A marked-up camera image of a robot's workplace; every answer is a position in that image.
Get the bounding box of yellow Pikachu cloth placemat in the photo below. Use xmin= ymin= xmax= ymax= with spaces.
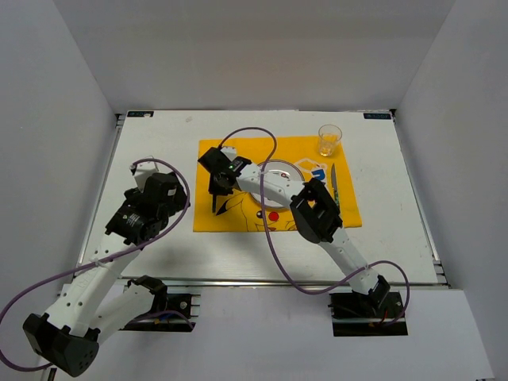
xmin=193 ymin=137 xmax=362 ymax=233

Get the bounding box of white plate with red characters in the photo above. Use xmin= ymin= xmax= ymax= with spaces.
xmin=265 ymin=160 xmax=305 ymax=210

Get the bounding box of clear drinking glass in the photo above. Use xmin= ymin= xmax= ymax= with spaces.
xmin=318 ymin=124 xmax=342 ymax=157

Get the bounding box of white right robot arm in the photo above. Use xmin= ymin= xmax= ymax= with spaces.
xmin=198 ymin=147 xmax=390 ymax=318

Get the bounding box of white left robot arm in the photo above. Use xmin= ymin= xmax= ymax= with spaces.
xmin=22 ymin=158 xmax=190 ymax=377

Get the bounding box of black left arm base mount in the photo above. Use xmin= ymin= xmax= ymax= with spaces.
xmin=122 ymin=293 xmax=201 ymax=333

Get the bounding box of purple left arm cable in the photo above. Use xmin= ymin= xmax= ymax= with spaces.
xmin=0 ymin=158 xmax=191 ymax=372

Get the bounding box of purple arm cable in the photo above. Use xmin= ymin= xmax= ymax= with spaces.
xmin=221 ymin=126 xmax=410 ymax=326
xmin=0 ymin=158 xmax=191 ymax=372

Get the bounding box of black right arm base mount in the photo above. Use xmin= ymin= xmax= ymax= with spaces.
xmin=328 ymin=292 xmax=408 ymax=337

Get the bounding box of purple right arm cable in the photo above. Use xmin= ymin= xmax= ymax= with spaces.
xmin=221 ymin=126 xmax=410 ymax=326

